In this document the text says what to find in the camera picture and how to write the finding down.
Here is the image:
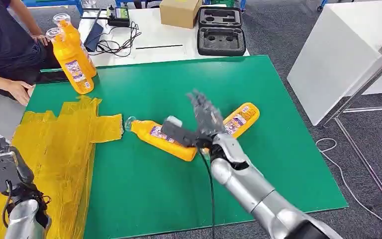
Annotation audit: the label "person's left hand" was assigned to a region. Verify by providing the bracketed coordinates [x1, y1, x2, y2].
[31, 34, 51, 47]

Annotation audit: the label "person's right hand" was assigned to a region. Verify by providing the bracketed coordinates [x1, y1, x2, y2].
[7, 81, 36, 107]

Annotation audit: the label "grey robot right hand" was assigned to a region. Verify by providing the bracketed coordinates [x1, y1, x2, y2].
[186, 90, 226, 137]

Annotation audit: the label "orange drink bottle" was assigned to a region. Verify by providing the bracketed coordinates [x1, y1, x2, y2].
[200, 102, 261, 156]
[124, 116, 198, 162]
[52, 13, 97, 79]
[45, 27, 95, 95]

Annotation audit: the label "black phone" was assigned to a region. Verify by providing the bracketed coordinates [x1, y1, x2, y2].
[35, 71, 69, 85]

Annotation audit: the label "person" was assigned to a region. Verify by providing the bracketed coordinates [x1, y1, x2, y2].
[0, 0, 62, 107]

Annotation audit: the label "dark blue tablet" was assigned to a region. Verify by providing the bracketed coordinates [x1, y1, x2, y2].
[84, 22, 104, 53]

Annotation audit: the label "yellow plastic sheet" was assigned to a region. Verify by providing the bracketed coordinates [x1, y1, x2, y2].
[0, 96, 124, 239]

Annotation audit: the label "black foam case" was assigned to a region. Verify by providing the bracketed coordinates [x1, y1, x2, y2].
[196, 6, 247, 57]

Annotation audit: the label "green table mat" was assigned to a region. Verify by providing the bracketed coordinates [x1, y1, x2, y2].
[26, 55, 349, 239]

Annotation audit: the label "black controller with screen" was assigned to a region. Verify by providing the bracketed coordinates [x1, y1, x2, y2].
[106, 6, 131, 28]

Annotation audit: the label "thin black rod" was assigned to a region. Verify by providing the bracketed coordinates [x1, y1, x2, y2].
[135, 44, 184, 50]

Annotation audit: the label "cardboard box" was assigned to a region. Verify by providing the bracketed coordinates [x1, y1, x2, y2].
[159, 0, 202, 30]

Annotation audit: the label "green plastic crate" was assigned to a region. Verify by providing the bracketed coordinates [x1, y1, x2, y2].
[210, 0, 236, 8]

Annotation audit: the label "large white table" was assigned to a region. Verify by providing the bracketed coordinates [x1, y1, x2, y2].
[287, 0, 382, 126]

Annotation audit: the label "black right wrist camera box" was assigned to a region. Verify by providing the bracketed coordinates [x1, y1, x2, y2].
[160, 115, 211, 148]

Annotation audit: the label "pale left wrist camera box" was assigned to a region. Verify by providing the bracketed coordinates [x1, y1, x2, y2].
[0, 146, 35, 195]

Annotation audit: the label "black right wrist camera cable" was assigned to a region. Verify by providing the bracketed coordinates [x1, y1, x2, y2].
[197, 148, 216, 239]

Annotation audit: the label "black tangled cables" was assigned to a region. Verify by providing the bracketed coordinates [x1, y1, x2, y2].
[92, 21, 142, 57]

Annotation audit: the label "white floor cable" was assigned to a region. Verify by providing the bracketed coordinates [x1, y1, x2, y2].
[315, 137, 382, 229]

